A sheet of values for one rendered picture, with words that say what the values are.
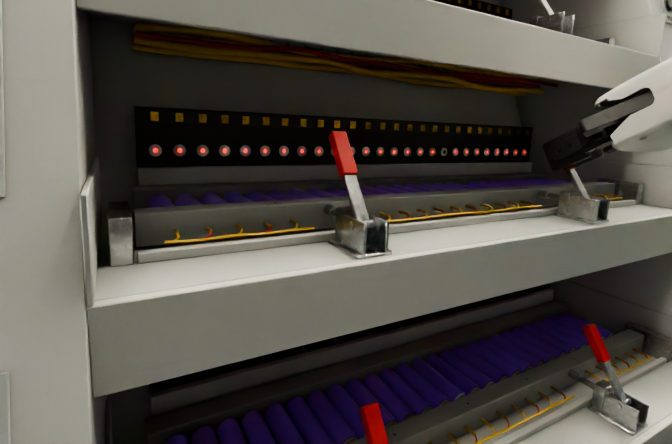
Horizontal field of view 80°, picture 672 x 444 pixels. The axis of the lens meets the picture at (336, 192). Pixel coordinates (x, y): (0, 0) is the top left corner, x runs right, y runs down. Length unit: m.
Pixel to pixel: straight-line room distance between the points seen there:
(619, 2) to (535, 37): 0.26
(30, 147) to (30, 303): 0.07
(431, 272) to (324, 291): 0.08
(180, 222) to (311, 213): 0.10
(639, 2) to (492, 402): 0.52
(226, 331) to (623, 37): 0.60
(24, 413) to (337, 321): 0.15
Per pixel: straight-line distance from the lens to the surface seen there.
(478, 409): 0.42
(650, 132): 0.40
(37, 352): 0.22
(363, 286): 0.26
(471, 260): 0.31
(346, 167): 0.28
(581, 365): 0.54
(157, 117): 0.39
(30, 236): 0.21
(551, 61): 0.46
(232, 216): 0.29
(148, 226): 0.28
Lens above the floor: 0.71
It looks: 6 degrees up
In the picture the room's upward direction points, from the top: 6 degrees counter-clockwise
